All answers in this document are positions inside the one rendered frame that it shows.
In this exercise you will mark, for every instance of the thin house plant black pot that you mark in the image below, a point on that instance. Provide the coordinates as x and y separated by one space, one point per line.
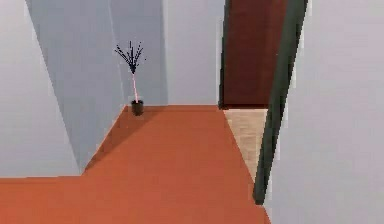
137 107

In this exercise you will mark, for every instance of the dark brown room door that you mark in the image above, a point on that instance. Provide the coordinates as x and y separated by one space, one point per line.
250 53

